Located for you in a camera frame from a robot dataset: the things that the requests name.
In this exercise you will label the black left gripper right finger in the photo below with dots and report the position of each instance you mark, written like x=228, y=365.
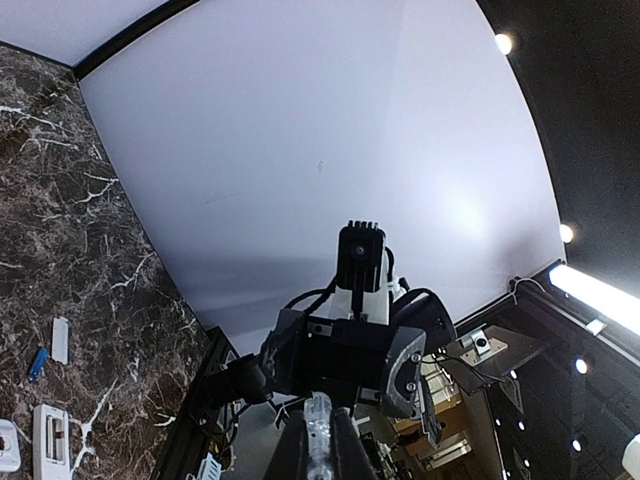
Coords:
x=349, y=459

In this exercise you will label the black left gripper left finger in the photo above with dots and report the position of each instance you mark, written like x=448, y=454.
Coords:
x=292, y=457

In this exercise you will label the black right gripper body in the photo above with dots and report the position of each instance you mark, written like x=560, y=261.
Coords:
x=350, y=361

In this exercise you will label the clear handled screwdriver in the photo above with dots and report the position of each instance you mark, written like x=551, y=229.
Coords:
x=317, y=416

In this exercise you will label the white remote control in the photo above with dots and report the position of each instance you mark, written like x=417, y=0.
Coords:
x=10, y=456
x=51, y=443

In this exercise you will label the blue battery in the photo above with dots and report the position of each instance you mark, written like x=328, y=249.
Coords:
x=38, y=365

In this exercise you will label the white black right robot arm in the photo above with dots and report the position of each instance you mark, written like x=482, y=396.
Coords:
x=244, y=380

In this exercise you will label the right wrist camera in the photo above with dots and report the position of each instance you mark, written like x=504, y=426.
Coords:
x=361, y=246

